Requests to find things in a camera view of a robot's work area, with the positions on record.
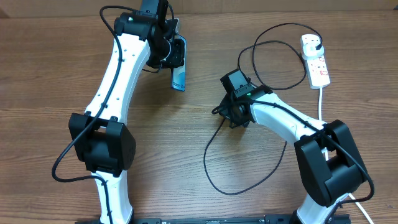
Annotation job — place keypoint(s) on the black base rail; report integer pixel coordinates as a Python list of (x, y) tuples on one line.
[(268, 219)]

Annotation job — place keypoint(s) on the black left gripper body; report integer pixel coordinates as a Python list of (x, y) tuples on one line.
[(175, 55)]

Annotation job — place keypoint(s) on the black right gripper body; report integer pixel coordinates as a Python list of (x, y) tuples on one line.
[(229, 111)]

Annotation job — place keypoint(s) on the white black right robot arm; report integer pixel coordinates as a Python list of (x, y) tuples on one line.
[(329, 161)]

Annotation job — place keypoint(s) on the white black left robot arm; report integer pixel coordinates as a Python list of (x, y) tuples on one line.
[(100, 135)]

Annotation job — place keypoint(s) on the blue screen smartphone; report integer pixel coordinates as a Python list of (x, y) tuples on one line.
[(178, 74)]

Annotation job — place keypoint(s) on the brown cardboard backdrop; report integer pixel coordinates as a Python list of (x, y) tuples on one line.
[(77, 8)]

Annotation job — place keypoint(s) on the white power strip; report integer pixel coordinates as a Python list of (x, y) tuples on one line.
[(317, 71)]

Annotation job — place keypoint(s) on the white charger plug adapter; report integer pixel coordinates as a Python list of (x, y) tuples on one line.
[(310, 51)]

